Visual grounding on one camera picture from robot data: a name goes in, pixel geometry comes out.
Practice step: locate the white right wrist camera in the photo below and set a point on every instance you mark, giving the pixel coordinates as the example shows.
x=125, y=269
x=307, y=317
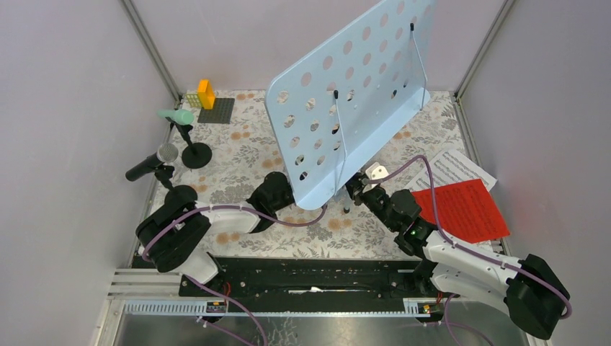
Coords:
x=375, y=173

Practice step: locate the floral patterned table mat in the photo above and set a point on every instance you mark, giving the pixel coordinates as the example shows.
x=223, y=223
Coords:
x=245, y=151

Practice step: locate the orange toy brick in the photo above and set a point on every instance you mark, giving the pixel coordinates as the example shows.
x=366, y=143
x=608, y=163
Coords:
x=206, y=94

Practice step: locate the white sheet music page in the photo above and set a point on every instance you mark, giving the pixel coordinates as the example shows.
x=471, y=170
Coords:
x=451, y=166

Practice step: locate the black near microphone stand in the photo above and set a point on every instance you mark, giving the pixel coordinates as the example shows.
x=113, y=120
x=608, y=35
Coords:
x=164, y=175

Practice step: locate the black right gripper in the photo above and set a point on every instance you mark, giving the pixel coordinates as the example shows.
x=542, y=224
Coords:
x=355, y=187

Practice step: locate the black silver microphone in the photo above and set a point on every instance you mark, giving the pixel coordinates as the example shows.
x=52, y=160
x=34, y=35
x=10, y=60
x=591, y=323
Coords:
x=166, y=153

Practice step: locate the mint green microphone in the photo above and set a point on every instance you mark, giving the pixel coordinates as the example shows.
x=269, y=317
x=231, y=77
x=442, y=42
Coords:
x=180, y=117

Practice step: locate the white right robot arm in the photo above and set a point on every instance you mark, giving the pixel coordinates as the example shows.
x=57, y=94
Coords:
x=526, y=290

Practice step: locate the black far microphone stand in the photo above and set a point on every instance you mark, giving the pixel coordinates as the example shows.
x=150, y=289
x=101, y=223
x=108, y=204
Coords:
x=196, y=155

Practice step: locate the light blue music stand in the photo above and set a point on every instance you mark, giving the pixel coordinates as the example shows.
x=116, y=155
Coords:
x=336, y=107

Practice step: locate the pale green toy brick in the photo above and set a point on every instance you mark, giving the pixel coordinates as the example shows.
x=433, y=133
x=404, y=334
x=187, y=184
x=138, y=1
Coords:
x=193, y=100

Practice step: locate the dark grey brick baseplate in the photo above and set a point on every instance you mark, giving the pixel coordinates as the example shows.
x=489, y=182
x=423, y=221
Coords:
x=221, y=112

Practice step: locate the red sheet music page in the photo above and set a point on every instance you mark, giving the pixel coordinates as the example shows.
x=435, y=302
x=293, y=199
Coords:
x=468, y=211

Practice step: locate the black microphone stand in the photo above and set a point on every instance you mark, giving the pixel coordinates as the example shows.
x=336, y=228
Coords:
x=196, y=155
x=164, y=175

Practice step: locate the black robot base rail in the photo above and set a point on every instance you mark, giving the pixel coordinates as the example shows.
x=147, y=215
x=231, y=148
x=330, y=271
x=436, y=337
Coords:
x=274, y=285

